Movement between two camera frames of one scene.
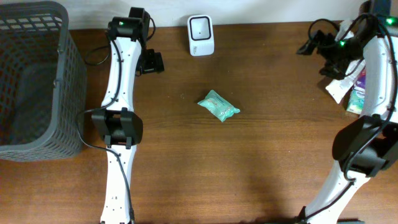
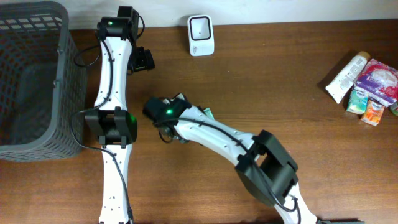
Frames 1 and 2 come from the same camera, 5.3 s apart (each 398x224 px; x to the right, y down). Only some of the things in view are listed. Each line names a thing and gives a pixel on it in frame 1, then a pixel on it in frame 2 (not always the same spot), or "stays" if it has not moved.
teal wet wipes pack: x=219 y=106 → x=209 y=113
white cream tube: x=339 y=89 stays
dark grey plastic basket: x=43 y=84 stays
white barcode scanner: x=201 y=37 stays
